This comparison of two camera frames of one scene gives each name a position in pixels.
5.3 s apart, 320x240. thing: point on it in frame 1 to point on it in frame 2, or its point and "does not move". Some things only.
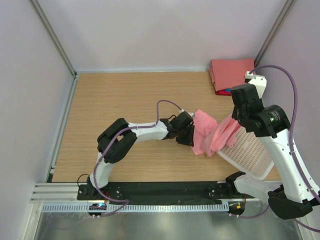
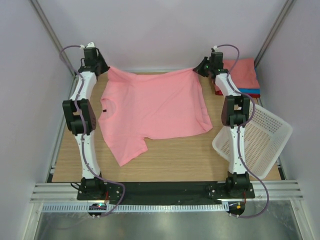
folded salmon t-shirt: [226, 73] does not move
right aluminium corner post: [284, 13] does not move
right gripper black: [234, 114] to [199, 69]
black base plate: [157, 191] does not move
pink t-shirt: [210, 137] to [133, 108]
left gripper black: [189, 140] to [105, 67]
